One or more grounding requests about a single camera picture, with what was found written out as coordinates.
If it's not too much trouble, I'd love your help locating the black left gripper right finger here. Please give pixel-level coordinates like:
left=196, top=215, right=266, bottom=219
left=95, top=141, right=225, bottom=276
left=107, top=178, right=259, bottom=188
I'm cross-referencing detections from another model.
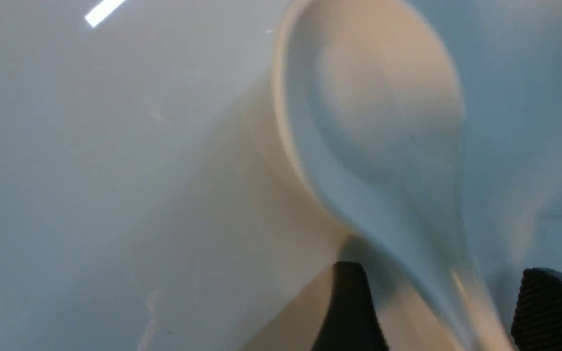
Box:
left=510, top=268, right=562, bottom=351

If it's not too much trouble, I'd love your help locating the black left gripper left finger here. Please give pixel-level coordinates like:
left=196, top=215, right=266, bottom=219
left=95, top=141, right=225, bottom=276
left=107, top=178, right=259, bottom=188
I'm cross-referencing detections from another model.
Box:
left=311, top=261, right=389, bottom=351

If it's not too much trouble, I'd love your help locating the white ceramic spoon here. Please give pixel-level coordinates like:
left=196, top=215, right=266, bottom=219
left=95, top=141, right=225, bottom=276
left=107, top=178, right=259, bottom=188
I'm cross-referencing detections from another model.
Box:
left=271, top=0, right=515, bottom=351

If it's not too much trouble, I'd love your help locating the large white square plate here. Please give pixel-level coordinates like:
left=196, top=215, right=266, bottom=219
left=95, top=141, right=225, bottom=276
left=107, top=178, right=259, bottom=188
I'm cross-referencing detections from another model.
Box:
left=0, top=0, right=562, bottom=351

